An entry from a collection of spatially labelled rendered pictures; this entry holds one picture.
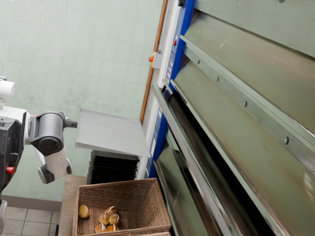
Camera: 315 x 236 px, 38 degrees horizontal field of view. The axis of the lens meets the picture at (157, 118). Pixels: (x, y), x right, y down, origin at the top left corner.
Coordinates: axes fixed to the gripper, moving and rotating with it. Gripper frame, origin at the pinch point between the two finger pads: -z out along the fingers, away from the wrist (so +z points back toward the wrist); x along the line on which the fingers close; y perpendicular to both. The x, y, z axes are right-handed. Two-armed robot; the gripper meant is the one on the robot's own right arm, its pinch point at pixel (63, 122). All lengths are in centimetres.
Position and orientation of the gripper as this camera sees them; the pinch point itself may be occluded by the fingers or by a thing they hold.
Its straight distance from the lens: 237.3
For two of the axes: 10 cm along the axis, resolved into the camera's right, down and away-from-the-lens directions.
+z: -4.5, 1.6, -8.8
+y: -8.7, -3.0, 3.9
